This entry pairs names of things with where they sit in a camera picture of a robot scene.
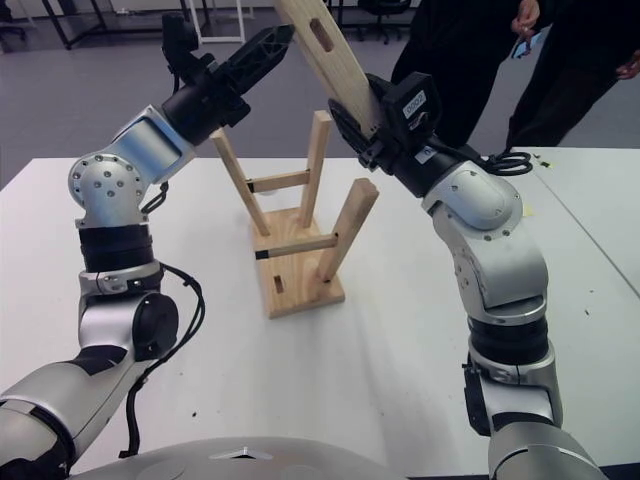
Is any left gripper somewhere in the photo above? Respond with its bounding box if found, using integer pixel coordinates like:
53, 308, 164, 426
160, 58, 252, 148

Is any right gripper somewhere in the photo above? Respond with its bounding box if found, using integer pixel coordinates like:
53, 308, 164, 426
327, 97, 484, 200

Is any wooden leg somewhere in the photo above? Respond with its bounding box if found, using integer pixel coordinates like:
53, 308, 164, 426
274, 0, 385, 140
299, 110, 333, 227
317, 177, 380, 286
209, 126, 274, 237

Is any wooden cross bar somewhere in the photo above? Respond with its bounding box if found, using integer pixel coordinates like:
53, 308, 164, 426
246, 169, 312, 195
254, 234, 339, 262

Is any black office chair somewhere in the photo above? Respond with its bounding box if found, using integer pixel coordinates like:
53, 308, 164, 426
356, 0, 417, 46

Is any person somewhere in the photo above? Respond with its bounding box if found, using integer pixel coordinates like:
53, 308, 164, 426
505, 0, 640, 150
391, 0, 541, 152

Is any wooden seat board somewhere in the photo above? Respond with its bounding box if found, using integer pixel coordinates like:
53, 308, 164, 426
250, 206, 347, 321

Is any blue phone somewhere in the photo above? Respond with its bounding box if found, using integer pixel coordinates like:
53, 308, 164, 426
511, 30, 548, 61

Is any robot body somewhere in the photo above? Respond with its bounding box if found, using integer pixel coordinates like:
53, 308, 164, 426
73, 436, 497, 480

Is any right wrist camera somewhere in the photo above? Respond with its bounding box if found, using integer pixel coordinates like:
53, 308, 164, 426
377, 71, 442, 147

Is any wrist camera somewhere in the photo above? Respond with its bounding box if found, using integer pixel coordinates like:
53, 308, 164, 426
160, 13, 202, 77
377, 71, 442, 147

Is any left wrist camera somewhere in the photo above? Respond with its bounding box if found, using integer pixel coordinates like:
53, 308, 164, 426
160, 13, 202, 77

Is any black cable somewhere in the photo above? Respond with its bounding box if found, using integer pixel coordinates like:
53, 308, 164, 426
118, 180, 207, 459
478, 149, 535, 177

